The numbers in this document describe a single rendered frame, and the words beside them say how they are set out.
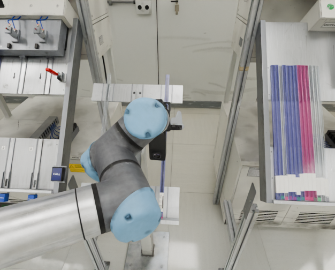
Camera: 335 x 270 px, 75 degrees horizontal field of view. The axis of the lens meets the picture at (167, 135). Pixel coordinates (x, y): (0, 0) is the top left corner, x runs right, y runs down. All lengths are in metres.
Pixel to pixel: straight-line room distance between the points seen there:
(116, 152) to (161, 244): 1.18
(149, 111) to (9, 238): 0.26
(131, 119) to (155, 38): 2.18
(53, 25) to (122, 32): 1.58
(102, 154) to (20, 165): 0.63
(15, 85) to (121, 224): 0.87
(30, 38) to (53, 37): 0.09
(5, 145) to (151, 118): 0.77
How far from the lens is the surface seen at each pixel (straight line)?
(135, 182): 0.34
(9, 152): 1.04
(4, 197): 1.03
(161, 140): 0.57
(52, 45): 1.01
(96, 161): 0.42
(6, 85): 1.12
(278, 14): 1.23
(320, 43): 1.12
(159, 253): 1.50
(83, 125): 1.44
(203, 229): 1.60
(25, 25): 1.11
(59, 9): 1.06
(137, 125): 0.38
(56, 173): 0.88
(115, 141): 0.41
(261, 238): 1.67
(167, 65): 2.60
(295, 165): 0.91
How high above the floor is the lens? 1.37
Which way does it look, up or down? 36 degrees down
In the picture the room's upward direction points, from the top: straight up
